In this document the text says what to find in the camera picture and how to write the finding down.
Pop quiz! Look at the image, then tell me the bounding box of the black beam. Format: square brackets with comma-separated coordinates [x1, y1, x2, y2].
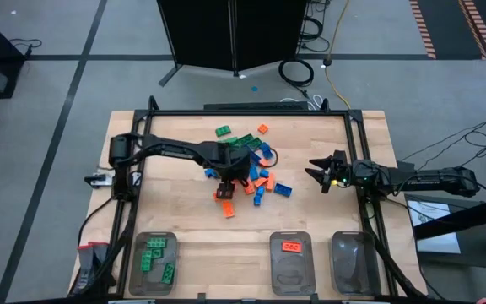
[413, 204, 486, 242]

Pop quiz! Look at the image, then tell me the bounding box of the silver mounting bracket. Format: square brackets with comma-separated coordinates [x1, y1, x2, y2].
[84, 171, 115, 188]

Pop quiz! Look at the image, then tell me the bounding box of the dark grey side table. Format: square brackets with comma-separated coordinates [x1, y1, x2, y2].
[402, 193, 486, 304]

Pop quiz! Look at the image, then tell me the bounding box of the white cable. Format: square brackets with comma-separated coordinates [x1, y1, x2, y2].
[280, 95, 324, 111]

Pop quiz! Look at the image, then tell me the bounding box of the black mat with striped edges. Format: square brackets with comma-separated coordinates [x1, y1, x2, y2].
[409, 0, 486, 60]

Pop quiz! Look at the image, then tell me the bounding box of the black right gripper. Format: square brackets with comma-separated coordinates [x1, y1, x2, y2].
[304, 149, 373, 194]

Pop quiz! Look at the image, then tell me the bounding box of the thin black floor cable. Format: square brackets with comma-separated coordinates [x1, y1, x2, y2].
[8, 37, 44, 58]
[397, 117, 486, 170]

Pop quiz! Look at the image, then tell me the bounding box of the black cable bundle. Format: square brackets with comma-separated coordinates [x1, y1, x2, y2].
[363, 198, 428, 299]
[300, 0, 332, 54]

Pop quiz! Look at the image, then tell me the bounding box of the coiled black floor cable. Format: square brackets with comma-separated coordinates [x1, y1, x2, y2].
[278, 57, 315, 88]

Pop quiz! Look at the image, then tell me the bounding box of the black aluminium table frame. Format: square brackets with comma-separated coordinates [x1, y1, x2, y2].
[114, 95, 398, 301]

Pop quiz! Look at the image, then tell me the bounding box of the white printed paper sheet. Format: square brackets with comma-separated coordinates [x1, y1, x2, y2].
[406, 198, 462, 255]

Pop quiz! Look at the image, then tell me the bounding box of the red and black clamp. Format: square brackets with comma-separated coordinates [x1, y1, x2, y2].
[70, 241, 117, 296]

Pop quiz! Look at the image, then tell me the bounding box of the black arm base cable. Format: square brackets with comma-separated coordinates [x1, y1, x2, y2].
[76, 196, 116, 246]

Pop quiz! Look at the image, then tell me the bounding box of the black folding partition screen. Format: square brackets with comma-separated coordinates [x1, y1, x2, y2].
[156, 0, 311, 88]

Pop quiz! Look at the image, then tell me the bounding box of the clear plastic bin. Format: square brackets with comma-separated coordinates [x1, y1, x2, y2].
[128, 231, 180, 296]
[330, 230, 382, 296]
[269, 231, 316, 296]

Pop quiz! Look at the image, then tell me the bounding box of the long black power strip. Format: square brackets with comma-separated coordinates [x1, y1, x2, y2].
[203, 100, 310, 111]

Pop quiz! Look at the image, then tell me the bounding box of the yellow power cable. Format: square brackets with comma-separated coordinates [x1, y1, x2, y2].
[322, 0, 353, 110]

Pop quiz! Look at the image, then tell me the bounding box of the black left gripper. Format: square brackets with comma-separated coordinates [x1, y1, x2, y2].
[213, 143, 252, 201]

